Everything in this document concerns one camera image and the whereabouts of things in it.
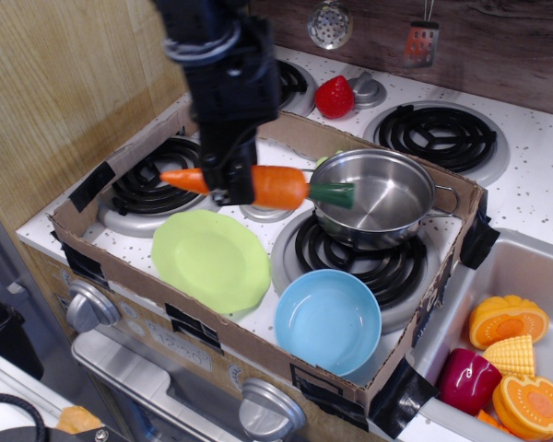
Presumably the grey stove knob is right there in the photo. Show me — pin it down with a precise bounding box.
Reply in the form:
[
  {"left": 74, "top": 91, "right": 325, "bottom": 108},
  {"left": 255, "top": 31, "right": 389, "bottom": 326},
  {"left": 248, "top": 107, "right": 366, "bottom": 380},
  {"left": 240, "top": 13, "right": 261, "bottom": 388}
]
[
  {"left": 348, "top": 72, "right": 387, "bottom": 110},
  {"left": 239, "top": 205, "right": 293, "bottom": 224}
]

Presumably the yellow toy corn piece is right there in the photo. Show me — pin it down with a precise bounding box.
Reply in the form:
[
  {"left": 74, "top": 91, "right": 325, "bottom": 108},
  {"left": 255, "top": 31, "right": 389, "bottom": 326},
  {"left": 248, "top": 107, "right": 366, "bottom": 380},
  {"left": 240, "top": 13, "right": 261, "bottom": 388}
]
[{"left": 482, "top": 335, "right": 536, "bottom": 377}]

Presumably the front right stove burner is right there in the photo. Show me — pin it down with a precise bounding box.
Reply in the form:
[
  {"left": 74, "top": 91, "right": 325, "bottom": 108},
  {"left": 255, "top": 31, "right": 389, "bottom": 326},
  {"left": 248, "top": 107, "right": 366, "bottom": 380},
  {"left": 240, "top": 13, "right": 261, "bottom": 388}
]
[{"left": 271, "top": 210, "right": 440, "bottom": 334}]

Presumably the light green plastic plate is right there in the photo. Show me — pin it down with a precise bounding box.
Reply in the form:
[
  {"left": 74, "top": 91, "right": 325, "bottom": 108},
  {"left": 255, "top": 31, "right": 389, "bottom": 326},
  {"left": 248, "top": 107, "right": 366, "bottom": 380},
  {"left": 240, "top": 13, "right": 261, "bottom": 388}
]
[{"left": 151, "top": 210, "right": 271, "bottom": 314}]

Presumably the orange toy fruit half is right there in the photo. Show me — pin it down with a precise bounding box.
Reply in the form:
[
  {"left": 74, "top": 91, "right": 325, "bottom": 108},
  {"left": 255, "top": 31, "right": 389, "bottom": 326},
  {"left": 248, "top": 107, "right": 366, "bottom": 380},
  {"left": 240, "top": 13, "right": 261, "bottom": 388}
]
[{"left": 492, "top": 375, "right": 553, "bottom": 441}]

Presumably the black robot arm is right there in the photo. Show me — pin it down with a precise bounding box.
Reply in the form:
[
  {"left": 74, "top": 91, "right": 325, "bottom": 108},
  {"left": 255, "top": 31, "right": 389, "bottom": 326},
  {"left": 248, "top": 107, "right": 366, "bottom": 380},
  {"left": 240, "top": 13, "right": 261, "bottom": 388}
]
[{"left": 156, "top": 1, "right": 281, "bottom": 205}]

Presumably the hanging metal strainer ladle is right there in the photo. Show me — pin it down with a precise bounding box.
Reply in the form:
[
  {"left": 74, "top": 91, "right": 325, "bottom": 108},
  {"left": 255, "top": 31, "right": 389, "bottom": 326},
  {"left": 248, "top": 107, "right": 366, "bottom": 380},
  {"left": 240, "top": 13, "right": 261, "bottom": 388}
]
[{"left": 307, "top": 1, "right": 354, "bottom": 51}]

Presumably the orange object bottom left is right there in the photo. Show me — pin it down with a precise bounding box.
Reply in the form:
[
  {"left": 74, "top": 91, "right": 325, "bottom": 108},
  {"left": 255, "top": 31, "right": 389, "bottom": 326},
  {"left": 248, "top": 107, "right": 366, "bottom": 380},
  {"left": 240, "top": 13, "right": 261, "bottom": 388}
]
[{"left": 55, "top": 405, "right": 102, "bottom": 435}]

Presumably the hanging metal slotted spatula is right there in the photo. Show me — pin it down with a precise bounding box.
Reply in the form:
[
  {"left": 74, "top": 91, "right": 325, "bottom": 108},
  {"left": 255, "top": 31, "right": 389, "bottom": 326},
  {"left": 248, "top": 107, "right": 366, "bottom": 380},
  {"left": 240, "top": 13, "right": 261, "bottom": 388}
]
[{"left": 402, "top": 0, "right": 441, "bottom": 69}]

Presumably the front left stove burner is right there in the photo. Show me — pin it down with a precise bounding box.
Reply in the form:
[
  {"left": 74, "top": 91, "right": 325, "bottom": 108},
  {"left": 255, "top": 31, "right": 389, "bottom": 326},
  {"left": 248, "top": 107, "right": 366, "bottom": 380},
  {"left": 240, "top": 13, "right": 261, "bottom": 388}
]
[{"left": 98, "top": 135, "right": 219, "bottom": 238}]

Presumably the back right stove burner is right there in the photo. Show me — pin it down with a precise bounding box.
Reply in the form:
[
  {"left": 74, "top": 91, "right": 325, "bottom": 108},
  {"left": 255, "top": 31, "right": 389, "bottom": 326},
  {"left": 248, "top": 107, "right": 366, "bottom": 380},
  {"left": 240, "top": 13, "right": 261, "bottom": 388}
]
[{"left": 363, "top": 100, "right": 510, "bottom": 187}]

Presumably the grey right oven knob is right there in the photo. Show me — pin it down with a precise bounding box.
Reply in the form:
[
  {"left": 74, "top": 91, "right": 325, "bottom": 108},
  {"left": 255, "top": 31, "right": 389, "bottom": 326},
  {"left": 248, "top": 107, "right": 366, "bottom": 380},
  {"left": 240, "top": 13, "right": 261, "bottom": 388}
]
[{"left": 239, "top": 378, "right": 307, "bottom": 441}]

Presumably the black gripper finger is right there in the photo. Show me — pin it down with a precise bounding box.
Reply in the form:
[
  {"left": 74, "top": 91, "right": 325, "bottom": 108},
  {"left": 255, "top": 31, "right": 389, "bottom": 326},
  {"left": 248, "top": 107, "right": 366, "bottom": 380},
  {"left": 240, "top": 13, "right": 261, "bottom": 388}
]
[
  {"left": 228, "top": 163, "right": 254, "bottom": 205},
  {"left": 202, "top": 167, "right": 229, "bottom": 199}
]

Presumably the brown cardboard fence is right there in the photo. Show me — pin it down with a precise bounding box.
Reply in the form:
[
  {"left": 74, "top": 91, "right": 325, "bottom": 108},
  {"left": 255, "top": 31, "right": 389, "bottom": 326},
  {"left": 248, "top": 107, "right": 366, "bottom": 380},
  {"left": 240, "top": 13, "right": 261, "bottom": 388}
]
[{"left": 51, "top": 103, "right": 487, "bottom": 440}]

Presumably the grey oven knob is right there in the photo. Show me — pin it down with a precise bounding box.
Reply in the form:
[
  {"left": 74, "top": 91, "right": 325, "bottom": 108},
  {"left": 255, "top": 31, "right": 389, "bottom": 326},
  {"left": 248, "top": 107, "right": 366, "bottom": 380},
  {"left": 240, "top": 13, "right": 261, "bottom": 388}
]
[
  {"left": 65, "top": 280, "right": 121, "bottom": 333},
  {"left": 239, "top": 378, "right": 307, "bottom": 441}
]

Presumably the silver oven door handle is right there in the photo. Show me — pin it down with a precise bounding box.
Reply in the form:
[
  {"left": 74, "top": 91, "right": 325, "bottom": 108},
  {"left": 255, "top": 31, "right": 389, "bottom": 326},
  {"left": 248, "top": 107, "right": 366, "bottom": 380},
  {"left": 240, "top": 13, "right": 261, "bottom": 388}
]
[{"left": 72, "top": 331, "right": 238, "bottom": 441}]

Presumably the light blue plastic bowl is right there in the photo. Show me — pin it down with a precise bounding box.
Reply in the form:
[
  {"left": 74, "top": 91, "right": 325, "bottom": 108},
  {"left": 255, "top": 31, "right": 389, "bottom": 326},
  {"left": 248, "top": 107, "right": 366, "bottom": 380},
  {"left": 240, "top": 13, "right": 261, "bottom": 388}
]
[{"left": 274, "top": 269, "right": 382, "bottom": 378}]

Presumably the grey left oven knob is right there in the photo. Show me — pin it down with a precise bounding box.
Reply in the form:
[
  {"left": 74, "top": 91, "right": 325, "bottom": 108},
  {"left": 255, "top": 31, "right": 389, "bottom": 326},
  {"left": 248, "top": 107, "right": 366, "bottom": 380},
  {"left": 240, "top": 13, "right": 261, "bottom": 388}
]
[{"left": 65, "top": 280, "right": 121, "bottom": 333}]

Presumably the stove burner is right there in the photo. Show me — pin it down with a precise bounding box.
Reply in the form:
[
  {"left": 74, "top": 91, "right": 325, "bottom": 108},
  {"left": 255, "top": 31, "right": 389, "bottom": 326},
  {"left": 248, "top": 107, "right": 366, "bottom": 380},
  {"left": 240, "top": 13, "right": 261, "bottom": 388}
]
[
  {"left": 98, "top": 135, "right": 219, "bottom": 238},
  {"left": 271, "top": 210, "right": 440, "bottom": 334},
  {"left": 363, "top": 100, "right": 510, "bottom": 187},
  {"left": 277, "top": 60, "right": 317, "bottom": 117}
]

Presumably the orange toy pumpkin half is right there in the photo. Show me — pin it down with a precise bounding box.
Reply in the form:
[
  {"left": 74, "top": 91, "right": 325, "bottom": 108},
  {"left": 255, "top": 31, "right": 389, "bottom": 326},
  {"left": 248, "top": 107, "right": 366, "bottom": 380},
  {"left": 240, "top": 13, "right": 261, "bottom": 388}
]
[{"left": 469, "top": 295, "right": 549, "bottom": 350}]

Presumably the black device left edge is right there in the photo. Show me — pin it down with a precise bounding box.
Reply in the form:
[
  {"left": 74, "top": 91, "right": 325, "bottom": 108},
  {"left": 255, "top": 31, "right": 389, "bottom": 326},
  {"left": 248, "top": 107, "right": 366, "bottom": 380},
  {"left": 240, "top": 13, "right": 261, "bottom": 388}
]
[{"left": 0, "top": 300, "right": 44, "bottom": 380}]

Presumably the back left stove burner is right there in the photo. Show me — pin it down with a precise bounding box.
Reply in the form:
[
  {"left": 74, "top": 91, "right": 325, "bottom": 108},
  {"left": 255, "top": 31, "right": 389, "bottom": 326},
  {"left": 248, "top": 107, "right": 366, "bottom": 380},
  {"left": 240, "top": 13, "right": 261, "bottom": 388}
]
[{"left": 277, "top": 60, "right": 317, "bottom": 117}]

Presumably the grey sink basin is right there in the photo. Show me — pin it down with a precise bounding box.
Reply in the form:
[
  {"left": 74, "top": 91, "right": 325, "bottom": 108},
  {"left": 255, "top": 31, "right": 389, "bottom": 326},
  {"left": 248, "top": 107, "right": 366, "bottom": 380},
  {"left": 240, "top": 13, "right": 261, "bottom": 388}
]
[{"left": 397, "top": 229, "right": 553, "bottom": 441}]

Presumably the black cable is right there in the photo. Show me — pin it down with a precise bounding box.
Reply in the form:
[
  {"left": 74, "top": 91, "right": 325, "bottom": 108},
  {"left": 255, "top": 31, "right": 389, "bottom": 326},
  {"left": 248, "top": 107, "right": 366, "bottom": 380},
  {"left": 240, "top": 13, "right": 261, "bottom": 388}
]
[{"left": 0, "top": 392, "right": 50, "bottom": 442}]

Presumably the dark red toy pepper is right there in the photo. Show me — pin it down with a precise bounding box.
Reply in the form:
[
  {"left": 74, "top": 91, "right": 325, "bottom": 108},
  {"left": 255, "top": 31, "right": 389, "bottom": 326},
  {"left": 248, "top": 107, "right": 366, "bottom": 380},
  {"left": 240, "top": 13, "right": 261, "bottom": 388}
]
[{"left": 437, "top": 348, "right": 502, "bottom": 415}]

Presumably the grey centre stove knob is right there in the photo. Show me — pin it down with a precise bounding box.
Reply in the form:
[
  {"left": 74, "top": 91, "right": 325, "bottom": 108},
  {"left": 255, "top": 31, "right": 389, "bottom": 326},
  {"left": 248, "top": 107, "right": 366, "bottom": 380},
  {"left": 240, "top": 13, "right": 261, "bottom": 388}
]
[{"left": 239, "top": 205, "right": 293, "bottom": 224}]

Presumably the grey back stove knob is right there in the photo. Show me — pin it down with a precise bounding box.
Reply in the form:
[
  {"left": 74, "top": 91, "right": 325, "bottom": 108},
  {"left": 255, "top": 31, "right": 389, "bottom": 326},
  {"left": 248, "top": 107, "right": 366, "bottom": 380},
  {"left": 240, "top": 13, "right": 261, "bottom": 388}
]
[{"left": 348, "top": 72, "right": 387, "bottom": 110}]

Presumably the red toy strawberry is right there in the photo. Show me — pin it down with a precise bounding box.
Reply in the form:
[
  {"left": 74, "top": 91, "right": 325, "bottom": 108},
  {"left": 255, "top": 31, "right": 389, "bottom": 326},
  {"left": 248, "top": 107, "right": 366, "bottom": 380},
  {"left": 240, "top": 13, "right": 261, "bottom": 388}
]
[{"left": 314, "top": 76, "right": 355, "bottom": 119}]

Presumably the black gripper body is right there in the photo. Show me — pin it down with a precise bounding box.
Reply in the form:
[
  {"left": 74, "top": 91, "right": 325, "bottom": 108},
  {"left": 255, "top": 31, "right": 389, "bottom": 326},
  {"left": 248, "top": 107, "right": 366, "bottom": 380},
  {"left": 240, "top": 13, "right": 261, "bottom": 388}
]
[{"left": 199, "top": 119, "right": 256, "bottom": 184}]

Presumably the stainless steel pot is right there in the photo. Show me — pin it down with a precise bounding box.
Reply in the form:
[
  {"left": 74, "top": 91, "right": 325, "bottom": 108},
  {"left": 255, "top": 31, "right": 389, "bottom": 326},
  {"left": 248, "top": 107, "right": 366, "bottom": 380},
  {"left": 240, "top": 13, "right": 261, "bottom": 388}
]
[{"left": 311, "top": 149, "right": 460, "bottom": 250}]

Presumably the orange toy carrot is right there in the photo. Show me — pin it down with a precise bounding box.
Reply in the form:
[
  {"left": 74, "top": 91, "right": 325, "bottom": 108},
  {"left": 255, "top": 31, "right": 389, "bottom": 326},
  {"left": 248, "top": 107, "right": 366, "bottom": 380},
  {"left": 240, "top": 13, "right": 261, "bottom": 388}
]
[{"left": 159, "top": 165, "right": 356, "bottom": 212}]

